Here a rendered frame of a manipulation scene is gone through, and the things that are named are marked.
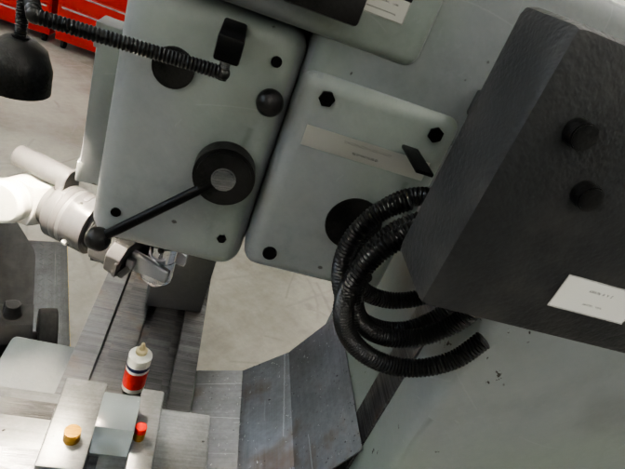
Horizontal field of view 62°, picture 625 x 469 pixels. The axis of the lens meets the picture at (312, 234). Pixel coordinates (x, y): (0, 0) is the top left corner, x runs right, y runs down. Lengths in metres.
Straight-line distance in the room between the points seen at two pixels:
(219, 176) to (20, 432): 0.49
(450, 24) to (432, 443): 0.52
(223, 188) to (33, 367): 0.68
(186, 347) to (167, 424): 0.26
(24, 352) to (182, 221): 0.61
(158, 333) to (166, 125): 0.62
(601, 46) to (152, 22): 0.41
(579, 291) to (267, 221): 0.35
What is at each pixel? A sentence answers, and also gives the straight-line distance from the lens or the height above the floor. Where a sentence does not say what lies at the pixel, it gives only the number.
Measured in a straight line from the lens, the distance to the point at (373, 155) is 0.61.
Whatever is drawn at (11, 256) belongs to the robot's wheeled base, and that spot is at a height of 0.57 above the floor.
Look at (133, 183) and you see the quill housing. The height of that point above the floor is 1.40.
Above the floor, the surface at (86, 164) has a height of 1.37.
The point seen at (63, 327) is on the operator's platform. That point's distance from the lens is 1.90.
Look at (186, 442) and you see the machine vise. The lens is 0.90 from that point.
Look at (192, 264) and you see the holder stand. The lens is 1.13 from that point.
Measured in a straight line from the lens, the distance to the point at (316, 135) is 0.59.
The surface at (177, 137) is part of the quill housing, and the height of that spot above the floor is 1.48.
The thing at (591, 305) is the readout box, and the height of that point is 1.55.
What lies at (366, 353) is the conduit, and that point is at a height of 1.37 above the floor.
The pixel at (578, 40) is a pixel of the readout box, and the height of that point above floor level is 1.72.
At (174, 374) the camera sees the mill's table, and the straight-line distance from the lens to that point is 1.08.
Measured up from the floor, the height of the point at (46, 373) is 0.85.
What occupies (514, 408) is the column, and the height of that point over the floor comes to 1.30.
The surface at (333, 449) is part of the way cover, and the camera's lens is 0.92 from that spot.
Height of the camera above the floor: 1.72
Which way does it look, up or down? 29 degrees down
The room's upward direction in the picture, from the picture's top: 22 degrees clockwise
